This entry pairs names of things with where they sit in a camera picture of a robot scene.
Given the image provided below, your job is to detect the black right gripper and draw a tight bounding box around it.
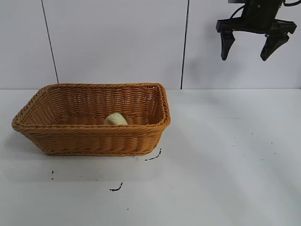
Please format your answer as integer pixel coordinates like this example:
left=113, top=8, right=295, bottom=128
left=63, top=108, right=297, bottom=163
left=216, top=0, right=297, bottom=62

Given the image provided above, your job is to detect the pale yellow egg yolk pastry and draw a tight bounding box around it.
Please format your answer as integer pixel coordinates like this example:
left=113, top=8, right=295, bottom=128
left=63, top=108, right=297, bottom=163
left=104, top=113, right=128, bottom=126

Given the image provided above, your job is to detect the brown wicker basket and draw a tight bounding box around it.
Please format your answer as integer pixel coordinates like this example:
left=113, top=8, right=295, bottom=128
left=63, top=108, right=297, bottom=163
left=11, top=82, right=172, bottom=157

